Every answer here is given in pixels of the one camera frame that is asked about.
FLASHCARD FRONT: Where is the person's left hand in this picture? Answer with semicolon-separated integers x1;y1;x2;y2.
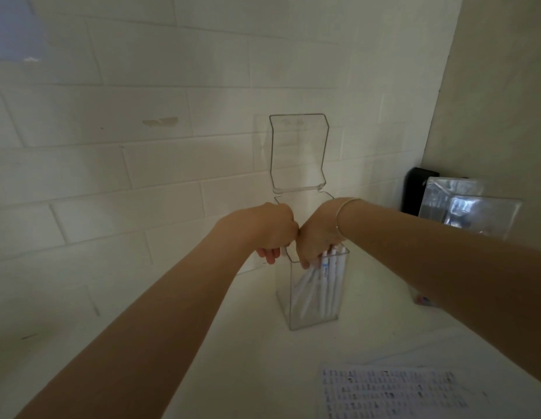
222;203;300;265

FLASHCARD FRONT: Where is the person's right hand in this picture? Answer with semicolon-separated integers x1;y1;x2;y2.
296;198;346;271

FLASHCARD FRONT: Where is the white pen light blue band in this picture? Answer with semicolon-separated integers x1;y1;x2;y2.
316;250;333;320

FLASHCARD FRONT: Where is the clear acrylic box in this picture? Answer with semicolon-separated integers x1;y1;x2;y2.
269;113;351;331
408;176;524;308

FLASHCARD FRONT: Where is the white paper sheet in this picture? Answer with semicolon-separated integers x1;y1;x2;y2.
318;326;541;419

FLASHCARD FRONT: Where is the person's right forearm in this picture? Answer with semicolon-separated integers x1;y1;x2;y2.
338;197;541;389

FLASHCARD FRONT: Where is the person's left forearm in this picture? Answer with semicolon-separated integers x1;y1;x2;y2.
15;213;254;419

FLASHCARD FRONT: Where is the black bag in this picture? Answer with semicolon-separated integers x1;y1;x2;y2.
401;166;442;214

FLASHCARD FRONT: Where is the thin wrist bracelet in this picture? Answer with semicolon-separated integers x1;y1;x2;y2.
335;197;363;240

